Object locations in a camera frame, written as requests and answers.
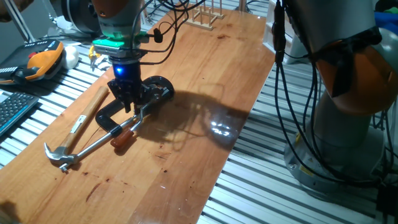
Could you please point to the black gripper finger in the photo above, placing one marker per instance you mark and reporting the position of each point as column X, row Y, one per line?
column 119, row 91
column 140, row 96

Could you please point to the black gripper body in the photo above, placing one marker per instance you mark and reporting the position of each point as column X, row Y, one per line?
column 127, row 76

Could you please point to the black C-clamp with screw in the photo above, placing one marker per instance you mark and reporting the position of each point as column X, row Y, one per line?
column 105, row 116

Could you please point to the glossy wooden board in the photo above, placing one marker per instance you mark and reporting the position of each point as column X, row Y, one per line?
column 186, row 77

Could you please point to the white round object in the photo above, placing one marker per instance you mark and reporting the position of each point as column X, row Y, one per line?
column 71, row 57

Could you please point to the black filament spool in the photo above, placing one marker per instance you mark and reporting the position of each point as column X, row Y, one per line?
column 77, row 15

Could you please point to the orange black teach pendant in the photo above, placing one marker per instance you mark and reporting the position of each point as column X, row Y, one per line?
column 43, row 60

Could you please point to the wooden dish rack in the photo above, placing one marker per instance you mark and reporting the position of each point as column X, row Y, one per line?
column 199, row 24

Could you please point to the black computer keyboard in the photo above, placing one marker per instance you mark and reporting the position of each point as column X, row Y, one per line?
column 15, row 109

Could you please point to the grey metal stand pole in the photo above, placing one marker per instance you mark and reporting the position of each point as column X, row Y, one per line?
column 18, row 21

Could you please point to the white drawer box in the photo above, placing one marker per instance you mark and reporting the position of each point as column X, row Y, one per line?
column 270, row 37

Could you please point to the blue plastic bag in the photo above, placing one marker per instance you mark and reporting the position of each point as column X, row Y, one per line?
column 388, row 21

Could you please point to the wooden post stand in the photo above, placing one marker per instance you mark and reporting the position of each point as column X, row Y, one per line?
column 242, row 6

